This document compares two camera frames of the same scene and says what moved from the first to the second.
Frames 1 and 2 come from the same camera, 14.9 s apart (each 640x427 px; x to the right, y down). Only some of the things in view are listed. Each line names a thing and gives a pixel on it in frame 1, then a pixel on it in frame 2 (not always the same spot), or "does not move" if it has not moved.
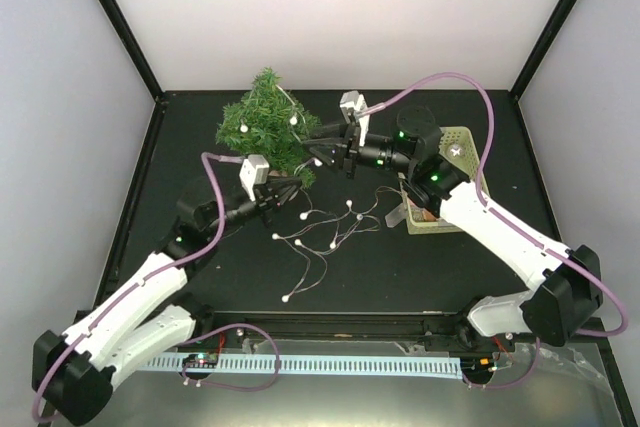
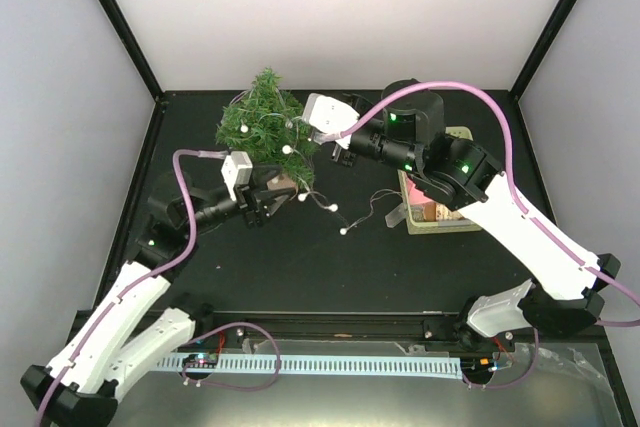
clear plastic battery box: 398,215 does not move
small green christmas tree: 267,121 does not move
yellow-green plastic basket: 458,144 does not move
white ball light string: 320,232 to 344,228
